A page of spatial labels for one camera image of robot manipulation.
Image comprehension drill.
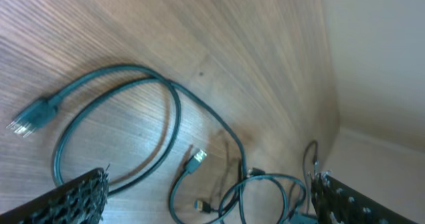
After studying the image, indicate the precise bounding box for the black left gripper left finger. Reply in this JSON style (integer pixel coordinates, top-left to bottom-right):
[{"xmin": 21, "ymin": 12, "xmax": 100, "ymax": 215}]
[{"xmin": 1, "ymin": 168, "xmax": 109, "ymax": 224}]

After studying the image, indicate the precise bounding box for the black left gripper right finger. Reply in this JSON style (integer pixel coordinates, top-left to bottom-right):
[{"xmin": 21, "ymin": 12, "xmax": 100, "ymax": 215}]
[{"xmin": 310, "ymin": 172, "xmax": 414, "ymax": 224}]

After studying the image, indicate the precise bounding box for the black USB cable blue plug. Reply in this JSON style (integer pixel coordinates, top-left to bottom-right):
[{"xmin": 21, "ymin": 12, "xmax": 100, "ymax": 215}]
[{"xmin": 6, "ymin": 63, "xmax": 248, "ymax": 224}]

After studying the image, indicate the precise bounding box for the thin black short cable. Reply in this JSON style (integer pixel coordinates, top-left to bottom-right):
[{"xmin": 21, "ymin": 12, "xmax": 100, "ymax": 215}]
[{"xmin": 168, "ymin": 149, "xmax": 308, "ymax": 224}]

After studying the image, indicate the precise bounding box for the black USB cable gold plug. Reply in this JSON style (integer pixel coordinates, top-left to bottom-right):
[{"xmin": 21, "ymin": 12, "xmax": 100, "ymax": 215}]
[{"xmin": 302, "ymin": 140, "xmax": 318, "ymax": 214}]

